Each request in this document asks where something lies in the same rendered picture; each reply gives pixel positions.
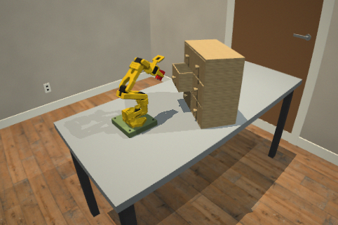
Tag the wooden chest of drawers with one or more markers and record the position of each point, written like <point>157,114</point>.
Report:
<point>222,83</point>

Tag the wooden drawer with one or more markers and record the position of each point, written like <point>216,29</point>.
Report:
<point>199,69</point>
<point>181,78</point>
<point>198,89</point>
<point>189,55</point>
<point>196,110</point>
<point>187,97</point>

